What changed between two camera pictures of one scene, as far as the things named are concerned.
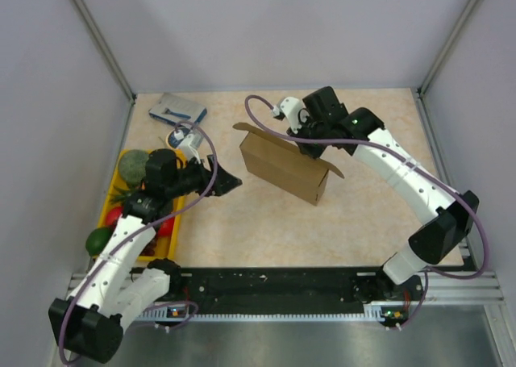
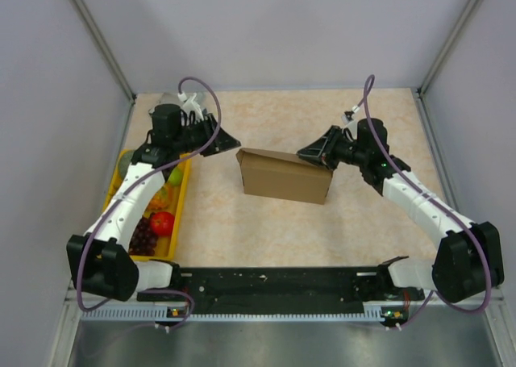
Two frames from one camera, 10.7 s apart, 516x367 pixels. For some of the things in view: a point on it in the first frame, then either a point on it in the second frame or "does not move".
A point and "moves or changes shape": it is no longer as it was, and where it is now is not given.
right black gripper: [305, 121] -> [325, 146]
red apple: [166, 227] does not move
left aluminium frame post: [99, 38] does not move
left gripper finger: [225, 182] -> [222, 141]
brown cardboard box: [283, 164] moves or changes shape
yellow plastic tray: [165, 245] does not move
